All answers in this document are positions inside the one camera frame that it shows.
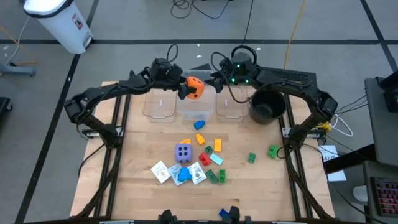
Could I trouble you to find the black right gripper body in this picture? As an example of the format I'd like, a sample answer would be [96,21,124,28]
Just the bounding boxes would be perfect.
[213,72,254,95]

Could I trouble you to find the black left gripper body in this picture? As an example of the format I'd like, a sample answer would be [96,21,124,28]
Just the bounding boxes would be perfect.
[169,66,190,100]

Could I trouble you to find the orange foam die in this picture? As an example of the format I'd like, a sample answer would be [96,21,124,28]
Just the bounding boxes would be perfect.
[185,76,206,100]

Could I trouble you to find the purple foam die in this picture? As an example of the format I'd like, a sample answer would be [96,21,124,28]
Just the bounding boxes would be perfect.
[174,143,193,164]

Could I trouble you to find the bright green toy block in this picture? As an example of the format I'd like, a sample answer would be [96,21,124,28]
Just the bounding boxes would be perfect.
[268,145,280,160]

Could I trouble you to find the white playing card box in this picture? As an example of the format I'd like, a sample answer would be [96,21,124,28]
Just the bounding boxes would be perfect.
[187,161,207,185]
[150,161,172,184]

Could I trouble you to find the tall clear plastic bin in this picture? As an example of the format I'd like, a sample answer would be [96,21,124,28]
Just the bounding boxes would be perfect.
[177,69,217,121]

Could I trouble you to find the low clear plastic tray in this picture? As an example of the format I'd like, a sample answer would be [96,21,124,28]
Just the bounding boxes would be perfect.
[142,83,178,123]
[215,83,249,123]

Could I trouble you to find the black bucket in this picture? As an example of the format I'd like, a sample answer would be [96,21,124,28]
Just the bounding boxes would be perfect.
[248,89,287,126]

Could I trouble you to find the black perforated panel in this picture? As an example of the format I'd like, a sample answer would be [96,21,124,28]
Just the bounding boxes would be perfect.
[257,65,320,105]

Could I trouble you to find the red toy brick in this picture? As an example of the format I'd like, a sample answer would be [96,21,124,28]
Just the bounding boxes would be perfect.
[198,152,212,167]

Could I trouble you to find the light cyan toy brick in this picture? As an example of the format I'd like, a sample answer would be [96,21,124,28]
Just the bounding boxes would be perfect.
[209,152,224,166]

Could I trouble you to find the dark green long brick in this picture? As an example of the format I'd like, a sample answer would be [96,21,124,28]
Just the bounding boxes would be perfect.
[205,169,219,184]

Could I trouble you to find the printed white paper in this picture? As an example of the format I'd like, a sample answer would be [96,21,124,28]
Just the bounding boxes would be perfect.
[318,144,340,163]

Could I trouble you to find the white trash bin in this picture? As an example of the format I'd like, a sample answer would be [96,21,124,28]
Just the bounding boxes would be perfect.
[23,0,94,55]

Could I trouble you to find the black beam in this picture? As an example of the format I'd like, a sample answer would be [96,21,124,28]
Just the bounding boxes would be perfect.
[323,143,377,175]

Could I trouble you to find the blank white paper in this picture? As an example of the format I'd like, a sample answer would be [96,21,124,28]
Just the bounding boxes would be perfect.
[326,169,347,183]

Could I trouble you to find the grey side desk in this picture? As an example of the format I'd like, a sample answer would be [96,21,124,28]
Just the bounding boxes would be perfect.
[364,76,398,167]

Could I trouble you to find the grey stand foot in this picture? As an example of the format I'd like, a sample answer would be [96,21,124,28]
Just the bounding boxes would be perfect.
[0,63,37,78]

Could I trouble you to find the white round object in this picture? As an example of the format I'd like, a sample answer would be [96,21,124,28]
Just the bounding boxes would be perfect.
[352,185,369,203]

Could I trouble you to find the grey console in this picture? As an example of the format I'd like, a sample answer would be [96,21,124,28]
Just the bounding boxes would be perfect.
[362,160,398,224]

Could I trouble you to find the backlit keyboard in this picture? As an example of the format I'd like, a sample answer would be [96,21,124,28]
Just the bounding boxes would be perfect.
[369,176,398,218]

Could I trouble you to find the black coiled cable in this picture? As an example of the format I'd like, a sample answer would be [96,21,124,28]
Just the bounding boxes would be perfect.
[230,0,258,60]

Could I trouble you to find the black looped cable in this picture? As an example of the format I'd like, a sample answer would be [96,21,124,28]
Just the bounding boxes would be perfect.
[170,0,233,20]

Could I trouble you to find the yellow cable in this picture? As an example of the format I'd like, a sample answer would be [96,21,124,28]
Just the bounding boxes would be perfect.
[283,0,308,70]

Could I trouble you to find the white cable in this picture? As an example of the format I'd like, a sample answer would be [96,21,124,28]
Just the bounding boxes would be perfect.
[330,114,354,138]

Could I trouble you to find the black aluminium table frame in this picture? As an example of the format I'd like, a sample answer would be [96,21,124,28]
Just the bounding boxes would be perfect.
[73,70,336,224]

